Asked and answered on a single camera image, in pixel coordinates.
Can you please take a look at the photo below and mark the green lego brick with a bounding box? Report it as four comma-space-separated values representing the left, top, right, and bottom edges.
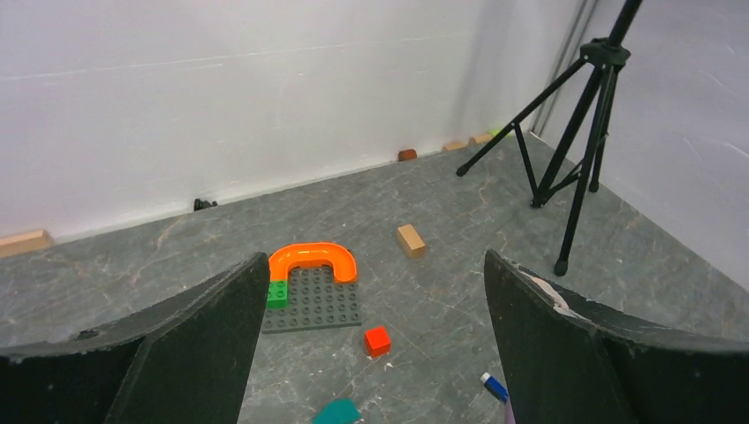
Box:
267, 280, 288, 309

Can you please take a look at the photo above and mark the red cube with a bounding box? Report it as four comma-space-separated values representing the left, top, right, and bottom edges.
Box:
364, 326, 391, 358

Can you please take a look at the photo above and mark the orange arch block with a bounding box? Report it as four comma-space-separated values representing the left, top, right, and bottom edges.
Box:
269, 242, 359, 284

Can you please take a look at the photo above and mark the wooden block on table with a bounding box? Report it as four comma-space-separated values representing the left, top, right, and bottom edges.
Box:
397, 224, 426, 259

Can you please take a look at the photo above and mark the teal cube near pen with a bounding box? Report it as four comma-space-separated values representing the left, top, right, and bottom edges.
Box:
312, 398, 361, 424

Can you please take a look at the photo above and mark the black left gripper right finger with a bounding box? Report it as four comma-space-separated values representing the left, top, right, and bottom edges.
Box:
483, 250, 748, 423

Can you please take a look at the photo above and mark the black tripod stand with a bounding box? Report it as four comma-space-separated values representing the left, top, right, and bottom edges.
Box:
456, 0, 642, 276

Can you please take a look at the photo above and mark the small black object back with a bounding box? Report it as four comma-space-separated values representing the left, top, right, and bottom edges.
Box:
193, 199, 217, 212

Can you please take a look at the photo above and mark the brown block back wall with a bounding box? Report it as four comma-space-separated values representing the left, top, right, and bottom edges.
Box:
397, 148, 418, 163

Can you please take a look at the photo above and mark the wooden block back wall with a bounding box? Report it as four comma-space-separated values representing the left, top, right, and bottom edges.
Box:
1, 230, 54, 258

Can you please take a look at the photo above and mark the grey lego baseplate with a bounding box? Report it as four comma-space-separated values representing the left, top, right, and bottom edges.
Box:
261, 266, 364, 334

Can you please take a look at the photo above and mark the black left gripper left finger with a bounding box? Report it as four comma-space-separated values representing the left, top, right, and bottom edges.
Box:
1, 253, 269, 423

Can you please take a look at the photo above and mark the wooden block back right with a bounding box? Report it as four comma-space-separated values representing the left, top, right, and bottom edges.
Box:
443, 132, 494, 152

